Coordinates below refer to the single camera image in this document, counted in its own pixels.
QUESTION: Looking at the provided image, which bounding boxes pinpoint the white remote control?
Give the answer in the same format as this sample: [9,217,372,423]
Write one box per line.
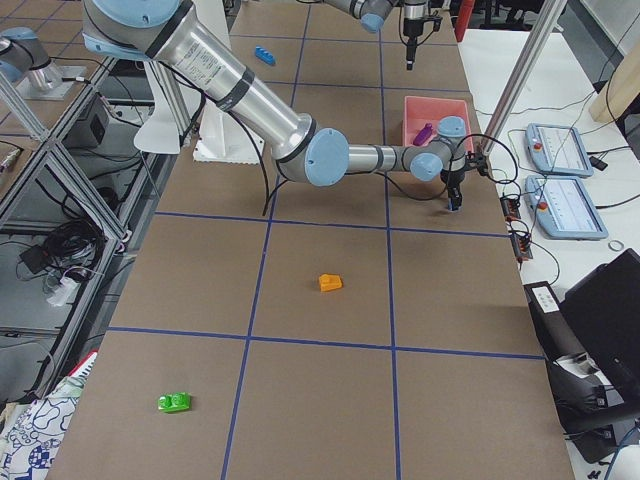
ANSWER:
[531,286,559,314]

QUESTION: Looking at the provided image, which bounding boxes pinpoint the orange lego block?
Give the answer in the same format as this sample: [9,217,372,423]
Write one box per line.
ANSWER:
[318,273,344,292]

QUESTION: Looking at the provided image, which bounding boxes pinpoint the orange terminal block board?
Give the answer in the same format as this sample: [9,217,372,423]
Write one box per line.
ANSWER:
[500,196,521,222]

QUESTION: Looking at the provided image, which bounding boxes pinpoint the black monitor stand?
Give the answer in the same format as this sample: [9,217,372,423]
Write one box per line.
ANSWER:
[524,281,639,463]

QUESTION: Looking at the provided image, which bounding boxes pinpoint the lower teach pendant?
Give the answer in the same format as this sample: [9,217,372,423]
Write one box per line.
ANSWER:
[525,175,608,240]

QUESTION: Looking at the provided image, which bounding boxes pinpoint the upper teach pendant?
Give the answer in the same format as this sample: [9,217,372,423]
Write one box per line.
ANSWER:
[525,123,593,178]

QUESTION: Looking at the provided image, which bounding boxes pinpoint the black power adapter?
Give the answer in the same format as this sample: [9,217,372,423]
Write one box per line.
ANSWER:
[19,245,49,274]

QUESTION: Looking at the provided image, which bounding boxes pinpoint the red object background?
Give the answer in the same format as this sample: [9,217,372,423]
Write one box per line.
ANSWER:
[454,0,475,43]

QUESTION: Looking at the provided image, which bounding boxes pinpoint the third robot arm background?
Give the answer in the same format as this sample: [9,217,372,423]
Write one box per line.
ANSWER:
[1,27,86,101]

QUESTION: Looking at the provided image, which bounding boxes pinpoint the long blue lego block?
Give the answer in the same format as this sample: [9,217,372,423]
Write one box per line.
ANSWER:
[254,45,276,66]

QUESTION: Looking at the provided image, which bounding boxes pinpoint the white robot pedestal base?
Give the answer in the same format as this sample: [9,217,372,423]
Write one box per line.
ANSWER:
[192,0,274,165]

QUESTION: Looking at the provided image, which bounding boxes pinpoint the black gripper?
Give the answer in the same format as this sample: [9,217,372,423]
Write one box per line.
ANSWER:
[441,154,487,210]
[400,2,440,70]

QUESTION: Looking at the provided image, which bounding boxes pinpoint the teach pendant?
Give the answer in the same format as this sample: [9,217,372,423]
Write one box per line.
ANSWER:
[525,175,608,240]
[525,123,593,178]

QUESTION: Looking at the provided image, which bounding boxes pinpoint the lower terminal block board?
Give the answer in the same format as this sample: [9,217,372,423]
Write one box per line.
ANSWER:
[509,230,533,264]

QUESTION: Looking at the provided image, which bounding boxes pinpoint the purple lego block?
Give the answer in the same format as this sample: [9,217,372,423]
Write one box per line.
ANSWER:
[412,123,434,146]

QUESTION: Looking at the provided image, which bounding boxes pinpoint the green lego block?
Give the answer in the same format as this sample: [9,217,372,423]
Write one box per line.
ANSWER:
[157,392,192,413]

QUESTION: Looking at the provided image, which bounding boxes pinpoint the white curved panel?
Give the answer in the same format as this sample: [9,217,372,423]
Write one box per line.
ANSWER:
[134,62,181,154]

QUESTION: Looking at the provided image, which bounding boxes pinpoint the patterned white blue cloth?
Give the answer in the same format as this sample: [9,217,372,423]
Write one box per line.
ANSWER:
[1,377,85,480]

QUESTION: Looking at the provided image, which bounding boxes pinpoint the pink plastic box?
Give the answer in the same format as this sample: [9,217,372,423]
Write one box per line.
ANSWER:
[402,96,471,146]

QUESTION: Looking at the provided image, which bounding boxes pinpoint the black laptop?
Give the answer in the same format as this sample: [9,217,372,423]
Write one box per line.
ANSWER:
[560,248,639,399]

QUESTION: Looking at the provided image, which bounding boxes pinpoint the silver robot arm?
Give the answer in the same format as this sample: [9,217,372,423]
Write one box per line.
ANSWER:
[83,1,472,211]
[301,0,443,71]

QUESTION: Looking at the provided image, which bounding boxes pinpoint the aluminium frame post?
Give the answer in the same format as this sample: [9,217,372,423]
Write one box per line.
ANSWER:
[478,0,568,156]

